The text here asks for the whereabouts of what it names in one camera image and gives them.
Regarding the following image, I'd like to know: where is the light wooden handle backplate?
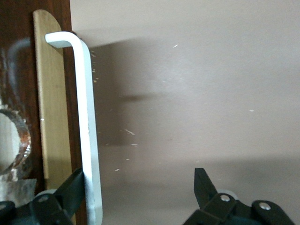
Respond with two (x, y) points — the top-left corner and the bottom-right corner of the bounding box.
(32, 8), (72, 191)

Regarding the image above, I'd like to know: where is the wooden drawer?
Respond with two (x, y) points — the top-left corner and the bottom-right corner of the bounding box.
(0, 0), (86, 225)

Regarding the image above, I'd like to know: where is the table cover sheet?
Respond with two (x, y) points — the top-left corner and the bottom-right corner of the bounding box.
(69, 0), (300, 225)

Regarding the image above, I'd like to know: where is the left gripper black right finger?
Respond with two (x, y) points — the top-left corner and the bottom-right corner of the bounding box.
(182, 167), (296, 225)

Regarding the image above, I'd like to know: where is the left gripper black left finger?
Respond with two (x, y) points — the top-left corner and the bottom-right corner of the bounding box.
(0, 167), (86, 225)

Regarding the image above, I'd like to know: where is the white drawer handle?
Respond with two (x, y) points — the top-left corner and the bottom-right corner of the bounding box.
(44, 31), (104, 225)

